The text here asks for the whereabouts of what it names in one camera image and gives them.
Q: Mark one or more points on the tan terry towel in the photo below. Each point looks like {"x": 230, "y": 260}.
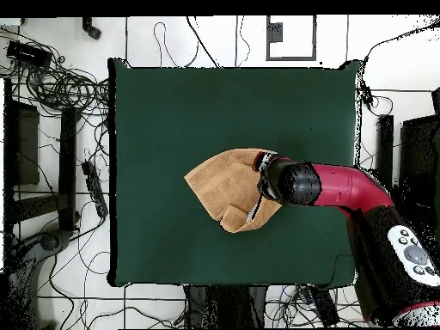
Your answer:
{"x": 223, "y": 185}

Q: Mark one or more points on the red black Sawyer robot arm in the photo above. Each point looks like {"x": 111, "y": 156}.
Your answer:
{"x": 343, "y": 185}

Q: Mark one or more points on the dark green table cloth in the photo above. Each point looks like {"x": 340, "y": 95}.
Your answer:
{"x": 172, "y": 103}

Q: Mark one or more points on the black plug adapter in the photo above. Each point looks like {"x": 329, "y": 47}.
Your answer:
{"x": 367, "y": 96}

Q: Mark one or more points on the black stand bar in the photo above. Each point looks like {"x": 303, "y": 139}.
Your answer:
{"x": 385, "y": 144}
{"x": 67, "y": 165}

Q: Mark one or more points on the dark grey square plate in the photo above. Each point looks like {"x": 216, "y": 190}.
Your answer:
{"x": 275, "y": 32}

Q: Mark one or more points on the wide black power strip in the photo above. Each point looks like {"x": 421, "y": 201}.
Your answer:
{"x": 325, "y": 306}

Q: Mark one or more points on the black cabinet panel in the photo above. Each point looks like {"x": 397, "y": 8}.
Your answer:
{"x": 27, "y": 144}
{"x": 419, "y": 151}

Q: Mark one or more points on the long black power strip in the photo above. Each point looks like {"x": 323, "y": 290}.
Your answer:
{"x": 94, "y": 189}

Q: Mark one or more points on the black angled object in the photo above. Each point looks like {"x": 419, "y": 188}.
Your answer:
{"x": 91, "y": 30}

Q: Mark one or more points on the grey chair base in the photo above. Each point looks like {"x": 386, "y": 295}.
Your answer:
{"x": 51, "y": 240}

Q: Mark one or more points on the black rectangular box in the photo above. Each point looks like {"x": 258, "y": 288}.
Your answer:
{"x": 29, "y": 53}

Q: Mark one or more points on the grey rectangular frame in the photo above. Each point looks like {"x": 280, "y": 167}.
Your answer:
{"x": 267, "y": 51}

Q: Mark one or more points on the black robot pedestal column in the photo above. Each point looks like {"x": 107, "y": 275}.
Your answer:
{"x": 227, "y": 306}

